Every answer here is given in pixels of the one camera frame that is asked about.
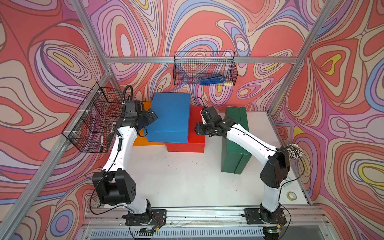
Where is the red shoebox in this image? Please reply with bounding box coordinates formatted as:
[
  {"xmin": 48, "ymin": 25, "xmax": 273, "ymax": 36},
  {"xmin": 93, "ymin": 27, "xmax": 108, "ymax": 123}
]
[{"xmin": 166, "ymin": 106, "xmax": 206, "ymax": 153}]

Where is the blue shoebox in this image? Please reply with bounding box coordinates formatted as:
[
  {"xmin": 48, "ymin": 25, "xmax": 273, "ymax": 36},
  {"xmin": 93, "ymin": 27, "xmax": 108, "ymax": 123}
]
[{"xmin": 147, "ymin": 93, "xmax": 191, "ymax": 144}]

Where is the green shoebox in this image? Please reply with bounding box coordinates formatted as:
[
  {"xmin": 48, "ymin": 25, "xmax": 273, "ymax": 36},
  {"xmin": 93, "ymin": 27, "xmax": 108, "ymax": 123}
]
[{"xmin": 221, "ymin": 107, "xmax": 252, "ymax": 175}]

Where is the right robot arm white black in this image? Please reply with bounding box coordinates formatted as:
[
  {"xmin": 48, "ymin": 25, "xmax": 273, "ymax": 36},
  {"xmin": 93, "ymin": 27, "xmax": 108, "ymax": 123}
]
[{"xmin": 195, "ymin": 107, "xmax": 290, "ymax": 224}]

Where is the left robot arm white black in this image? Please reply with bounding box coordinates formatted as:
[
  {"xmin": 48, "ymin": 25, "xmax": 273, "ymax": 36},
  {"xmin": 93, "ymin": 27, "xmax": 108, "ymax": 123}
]
[{"xmin": 92, "ymin": 85, "xmax": 158, "ymax": 218}]

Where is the orange shoebox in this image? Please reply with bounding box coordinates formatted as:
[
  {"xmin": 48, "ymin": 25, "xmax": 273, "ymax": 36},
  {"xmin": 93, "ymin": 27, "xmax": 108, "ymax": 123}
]
[{"xmin": 133, "ymin": 102, "xmax": 165, "ymax": 147}]

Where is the blue tool in basket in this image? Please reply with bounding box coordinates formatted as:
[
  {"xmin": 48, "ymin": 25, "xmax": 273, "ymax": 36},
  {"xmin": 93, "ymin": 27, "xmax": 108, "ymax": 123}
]
[{"xmin": 200, "ymin": 75, "xmax": 226, "ymax": 86}]

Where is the yellow item in basket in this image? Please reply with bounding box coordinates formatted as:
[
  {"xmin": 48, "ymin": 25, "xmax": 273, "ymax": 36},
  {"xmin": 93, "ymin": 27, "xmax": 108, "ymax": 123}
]
[{"xmin": 223, "ymin": 82, "xmax": 234, "ymax": 87}]

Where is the marker pen in basket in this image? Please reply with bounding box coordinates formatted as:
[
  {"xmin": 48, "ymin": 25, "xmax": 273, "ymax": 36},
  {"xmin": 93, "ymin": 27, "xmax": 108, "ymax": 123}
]
[{"xmin": 100, "ymin": 135, "xmax": 104, "ymax": 153}]

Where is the cup of pencils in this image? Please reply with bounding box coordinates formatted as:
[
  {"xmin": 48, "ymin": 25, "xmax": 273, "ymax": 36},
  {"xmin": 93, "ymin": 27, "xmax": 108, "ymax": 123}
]
[{"xmin": 287, "ymin": 144, "xmax": 303, "ymax": 160}]

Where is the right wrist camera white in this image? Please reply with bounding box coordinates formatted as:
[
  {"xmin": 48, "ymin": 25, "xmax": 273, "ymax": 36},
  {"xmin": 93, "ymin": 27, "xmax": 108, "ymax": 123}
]
[{"xmin": 201, "ymin": 112, "xmax": 207, "ymax": 125}]

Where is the black wire basket left wall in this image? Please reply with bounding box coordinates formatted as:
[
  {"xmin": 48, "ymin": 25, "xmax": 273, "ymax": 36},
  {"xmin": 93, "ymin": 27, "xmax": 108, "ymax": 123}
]
[{"xmin": 62, "ymin": 83, "xmax": 124, "ymax": 153}]

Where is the black wire basket wall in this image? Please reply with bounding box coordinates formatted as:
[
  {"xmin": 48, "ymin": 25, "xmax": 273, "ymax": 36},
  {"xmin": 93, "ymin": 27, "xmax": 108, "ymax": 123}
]
[
  {"xmin": 62, "ymin": 83, "xmax": 124, "ymax": 153},
  {"xmin": 173, "ymin": 50, "xmax": 238, "ymax": 86}
]

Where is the black wire basket back wall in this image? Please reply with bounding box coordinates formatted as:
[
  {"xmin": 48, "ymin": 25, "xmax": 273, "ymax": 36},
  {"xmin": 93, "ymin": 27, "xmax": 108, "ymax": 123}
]
[{"xmin": 173, "ymin": 50, "xmax": 238, "ymax": 86}]

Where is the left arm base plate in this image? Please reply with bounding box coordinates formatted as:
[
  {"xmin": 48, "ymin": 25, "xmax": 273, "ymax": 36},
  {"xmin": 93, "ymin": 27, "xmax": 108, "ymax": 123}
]
[{"xmin": 122, "ymin": 209, "xmax": 167, "ymax": 227}]

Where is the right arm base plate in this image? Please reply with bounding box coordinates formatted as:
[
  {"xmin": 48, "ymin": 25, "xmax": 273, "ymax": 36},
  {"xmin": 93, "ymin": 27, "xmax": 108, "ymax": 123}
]
[{"xmin": 241, "ymin": 208, "xmax": 287, "ymax": 226}]

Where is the aluminium front rail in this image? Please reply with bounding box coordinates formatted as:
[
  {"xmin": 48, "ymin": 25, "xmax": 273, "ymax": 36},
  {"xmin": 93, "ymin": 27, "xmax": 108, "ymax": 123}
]
[{"xmin": 75, "ymin": 205, "xmax": 338, "ymax": 240}]

